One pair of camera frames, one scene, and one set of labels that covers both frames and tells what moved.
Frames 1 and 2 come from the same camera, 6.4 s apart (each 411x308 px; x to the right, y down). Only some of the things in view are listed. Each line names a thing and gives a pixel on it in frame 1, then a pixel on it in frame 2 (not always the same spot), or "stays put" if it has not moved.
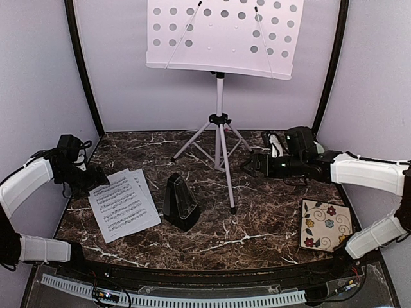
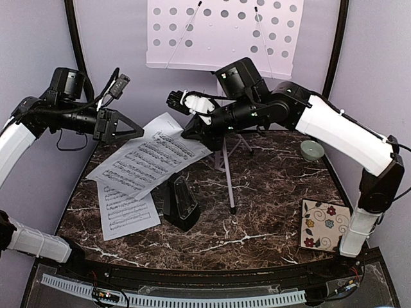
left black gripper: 94,183 to 104,129
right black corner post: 344,11 stays put
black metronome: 180,206 stays put
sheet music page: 120,208 to 158,152
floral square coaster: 323,226 stays put
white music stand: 259,38 stays put
